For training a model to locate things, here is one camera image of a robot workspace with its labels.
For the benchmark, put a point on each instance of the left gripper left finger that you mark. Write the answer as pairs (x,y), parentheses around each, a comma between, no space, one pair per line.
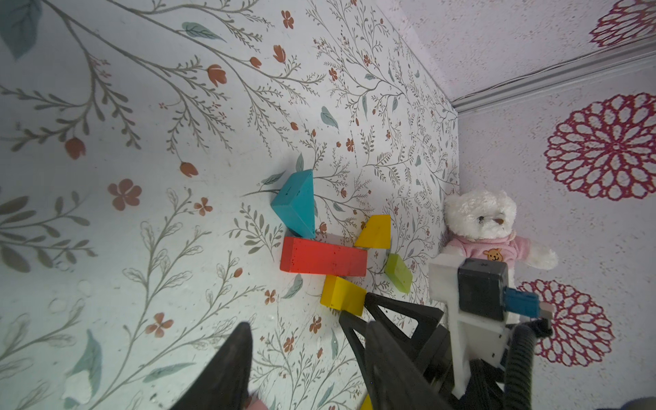
(224,383)

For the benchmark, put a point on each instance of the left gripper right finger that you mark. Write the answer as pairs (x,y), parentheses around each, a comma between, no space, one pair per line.
(393,381)

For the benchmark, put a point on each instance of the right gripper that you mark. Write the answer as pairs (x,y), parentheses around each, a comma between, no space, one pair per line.
(430,346)

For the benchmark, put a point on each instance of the yellow rectangular block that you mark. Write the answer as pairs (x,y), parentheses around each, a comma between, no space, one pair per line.
(341,295)

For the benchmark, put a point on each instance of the yellow triangular block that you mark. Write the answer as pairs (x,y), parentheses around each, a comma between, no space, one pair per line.
(376,234)

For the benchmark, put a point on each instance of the red block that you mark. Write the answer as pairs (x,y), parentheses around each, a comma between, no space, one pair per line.
(345,261)
(301,255)

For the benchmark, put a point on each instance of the teal triangular block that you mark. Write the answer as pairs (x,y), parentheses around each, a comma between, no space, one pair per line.
(294,204)

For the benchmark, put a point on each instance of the pink block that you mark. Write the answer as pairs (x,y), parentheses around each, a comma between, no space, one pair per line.
(256,404)

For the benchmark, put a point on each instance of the yellow block front right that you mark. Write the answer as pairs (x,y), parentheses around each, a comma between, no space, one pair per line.
(366,404)

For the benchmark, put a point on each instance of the green block near bear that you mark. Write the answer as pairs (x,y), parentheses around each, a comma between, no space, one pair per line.
(398,273)

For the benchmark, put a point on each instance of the white teddy bear pink shirt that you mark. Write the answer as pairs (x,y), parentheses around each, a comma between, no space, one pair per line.
(481,226)

